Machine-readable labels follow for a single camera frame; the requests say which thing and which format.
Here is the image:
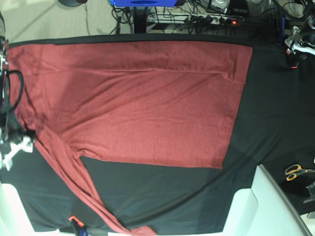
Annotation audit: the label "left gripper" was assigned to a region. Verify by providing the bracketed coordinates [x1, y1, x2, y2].
[284, 24, 315, 55]

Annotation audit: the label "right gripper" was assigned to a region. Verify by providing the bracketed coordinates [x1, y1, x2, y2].
[0, 98, 34, 171]

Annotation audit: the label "red long-sleeve shirt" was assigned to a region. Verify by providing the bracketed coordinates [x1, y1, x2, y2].
[8, 41, 252, 236]

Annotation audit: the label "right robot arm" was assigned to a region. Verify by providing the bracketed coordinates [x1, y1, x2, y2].
[0, 16, 35, 171]

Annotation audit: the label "red and black clamp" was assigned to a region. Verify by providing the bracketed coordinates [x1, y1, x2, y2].
[288, 55, 299, 69]

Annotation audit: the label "blue clamp at right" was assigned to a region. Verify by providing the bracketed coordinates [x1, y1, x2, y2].
[275, 17, 285, 45]

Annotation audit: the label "blue clamp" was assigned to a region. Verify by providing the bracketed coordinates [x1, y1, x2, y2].
[68, 215, 91, 236]
[275, 17, 285, 45]

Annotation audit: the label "white power strip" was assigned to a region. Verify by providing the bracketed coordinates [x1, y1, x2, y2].
[147, 12, 244, 26]

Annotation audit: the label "black table cloth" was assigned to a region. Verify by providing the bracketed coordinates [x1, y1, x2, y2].
[0, 35, 315, 235]

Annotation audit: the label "blue clamp at bottom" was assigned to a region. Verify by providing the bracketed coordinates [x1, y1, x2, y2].
[68, 215, 91, 236]

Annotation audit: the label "blue plastic box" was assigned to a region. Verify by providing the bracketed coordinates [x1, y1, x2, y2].
[109, 0, 177, 7]

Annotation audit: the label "yellow-handled scissors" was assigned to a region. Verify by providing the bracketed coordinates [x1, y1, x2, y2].
[284, 164, 315, 181]

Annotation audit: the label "black stand post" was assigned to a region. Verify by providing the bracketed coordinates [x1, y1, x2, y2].
[131, 6, 150, 34]

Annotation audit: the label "white table frame right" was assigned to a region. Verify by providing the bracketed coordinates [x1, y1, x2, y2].
[222, 165, 312, 236]

